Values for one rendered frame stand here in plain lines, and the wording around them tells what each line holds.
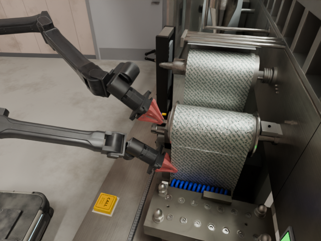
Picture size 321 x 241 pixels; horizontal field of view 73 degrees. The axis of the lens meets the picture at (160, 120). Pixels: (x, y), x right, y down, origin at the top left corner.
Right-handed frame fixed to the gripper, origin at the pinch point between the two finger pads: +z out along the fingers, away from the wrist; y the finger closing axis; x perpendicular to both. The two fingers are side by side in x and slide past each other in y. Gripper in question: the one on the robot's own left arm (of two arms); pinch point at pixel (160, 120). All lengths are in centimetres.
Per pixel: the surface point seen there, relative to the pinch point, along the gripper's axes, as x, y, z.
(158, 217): -12.3, 22.9, 15.8
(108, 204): -36.9, 16.0, 7.7
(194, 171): -4.4, 5.7, 20.9
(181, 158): -3.1, 5.4, 13.6
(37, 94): -245, -168, -87
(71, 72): -240, -243, -75
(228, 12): 25, -68, 5
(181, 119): 7.3, 2.4, 3.2
